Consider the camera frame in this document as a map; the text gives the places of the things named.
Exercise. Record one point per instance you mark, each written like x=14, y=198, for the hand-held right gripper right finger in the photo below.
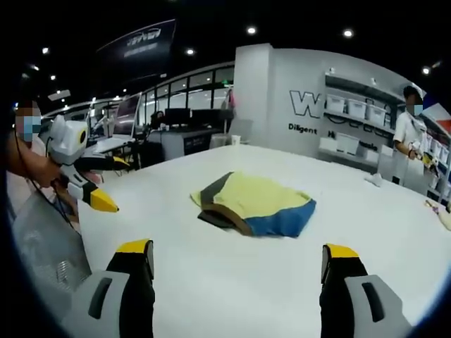
x=352, y=281

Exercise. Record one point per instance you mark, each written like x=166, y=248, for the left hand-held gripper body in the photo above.
x=68, y=139

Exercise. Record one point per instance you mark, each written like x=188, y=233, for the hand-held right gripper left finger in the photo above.
x=121, y=281

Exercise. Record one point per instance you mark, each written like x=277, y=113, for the yellow and blue garment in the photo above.
x=253, y=200

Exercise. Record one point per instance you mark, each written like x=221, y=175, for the beige item with small objects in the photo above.
x=444, y=219

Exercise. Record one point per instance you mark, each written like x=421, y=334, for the hanging pink garment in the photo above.
x=230, y=104

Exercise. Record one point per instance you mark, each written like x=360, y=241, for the person's left hand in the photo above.
x=47, y=176

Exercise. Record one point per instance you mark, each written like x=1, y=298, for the tilted computer screen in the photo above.
x=127, y=114

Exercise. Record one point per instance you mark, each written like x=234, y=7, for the dark desk monitor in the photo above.
x=208, y=116
x=178, y=115

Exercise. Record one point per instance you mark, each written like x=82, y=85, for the grey office counter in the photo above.
x=190, y=142

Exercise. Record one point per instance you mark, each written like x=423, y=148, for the small white cloth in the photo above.
x=374, y=179

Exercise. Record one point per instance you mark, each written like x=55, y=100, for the black hanging banner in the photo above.
x=141, y=38

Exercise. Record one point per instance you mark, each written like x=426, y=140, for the white cup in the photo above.
x=236, y=140

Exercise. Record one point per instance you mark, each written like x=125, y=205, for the group of white storage bins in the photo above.
x=356, y=107

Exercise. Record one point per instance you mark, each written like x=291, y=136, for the group of ceiling spotlights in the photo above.
x=251, y=30

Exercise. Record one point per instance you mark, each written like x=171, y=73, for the grey wall shelving unit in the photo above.
x=363, y=123

